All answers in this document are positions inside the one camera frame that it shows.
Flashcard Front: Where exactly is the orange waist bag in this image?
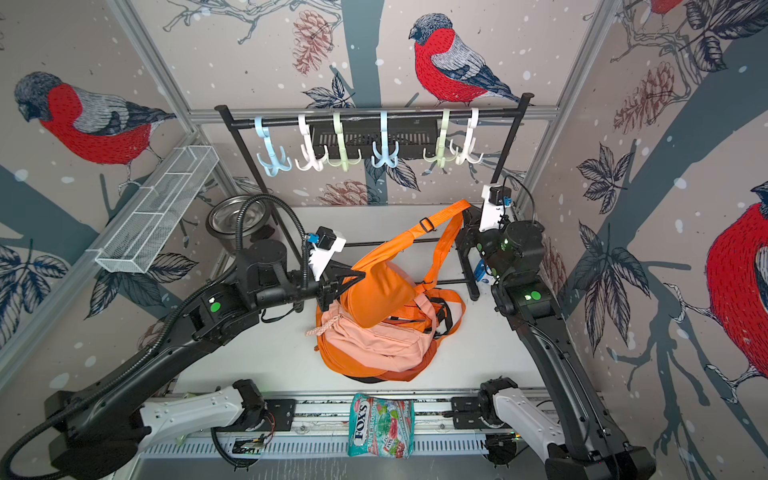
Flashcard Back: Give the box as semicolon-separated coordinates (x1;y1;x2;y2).
340;200;471;328

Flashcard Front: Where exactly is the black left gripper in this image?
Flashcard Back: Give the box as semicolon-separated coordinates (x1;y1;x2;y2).
254;259;366;312

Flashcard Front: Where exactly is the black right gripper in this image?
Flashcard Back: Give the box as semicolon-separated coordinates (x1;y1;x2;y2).
461;200;517;287

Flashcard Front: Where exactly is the white wire mesh shelf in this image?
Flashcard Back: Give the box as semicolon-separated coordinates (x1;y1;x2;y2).
86;144;219;273

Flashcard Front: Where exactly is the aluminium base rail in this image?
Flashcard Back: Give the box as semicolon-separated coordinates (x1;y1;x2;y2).
140;392;564;466

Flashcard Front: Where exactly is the orange backpack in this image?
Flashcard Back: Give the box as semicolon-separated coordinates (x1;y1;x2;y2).
306;289;466;384

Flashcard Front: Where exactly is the stainless steel rice cooker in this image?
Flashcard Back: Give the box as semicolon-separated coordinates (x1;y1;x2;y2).
205;194;278;256

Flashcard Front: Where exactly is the black corrugated cable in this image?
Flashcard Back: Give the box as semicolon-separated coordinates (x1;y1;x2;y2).
0;193;308;480

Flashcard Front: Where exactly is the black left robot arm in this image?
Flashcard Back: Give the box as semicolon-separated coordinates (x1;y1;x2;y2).
45;239;365;479

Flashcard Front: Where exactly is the white hook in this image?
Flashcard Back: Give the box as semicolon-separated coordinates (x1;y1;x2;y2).
450;108;484;166
295;114;328;172

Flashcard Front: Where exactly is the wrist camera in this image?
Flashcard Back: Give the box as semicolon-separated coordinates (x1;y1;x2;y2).
308;226;346;281
478;184;512;232

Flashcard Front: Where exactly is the black clothes rack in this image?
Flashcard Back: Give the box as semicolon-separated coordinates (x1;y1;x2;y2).
214;93;533;310

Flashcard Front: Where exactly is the Fox's candy bag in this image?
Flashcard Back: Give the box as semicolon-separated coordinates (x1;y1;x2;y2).
347;394;415;459

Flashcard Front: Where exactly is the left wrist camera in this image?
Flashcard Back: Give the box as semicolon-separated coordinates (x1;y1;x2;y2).
308;226;346;281

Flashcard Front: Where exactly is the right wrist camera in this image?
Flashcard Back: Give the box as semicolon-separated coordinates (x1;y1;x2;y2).
478;184;512;232

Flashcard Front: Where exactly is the light green hook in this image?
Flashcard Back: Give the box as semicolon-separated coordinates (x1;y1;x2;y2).
326;113;363;172
422;109;456;169

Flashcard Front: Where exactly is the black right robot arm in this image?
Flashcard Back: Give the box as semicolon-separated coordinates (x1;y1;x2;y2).
456;206;656;479

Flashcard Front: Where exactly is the pink waist bag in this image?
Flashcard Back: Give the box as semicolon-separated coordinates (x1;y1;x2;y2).
306;295;438;378

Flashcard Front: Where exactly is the light blue hook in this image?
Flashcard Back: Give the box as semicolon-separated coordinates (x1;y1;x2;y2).
254;117;292;178
371;111;399;168

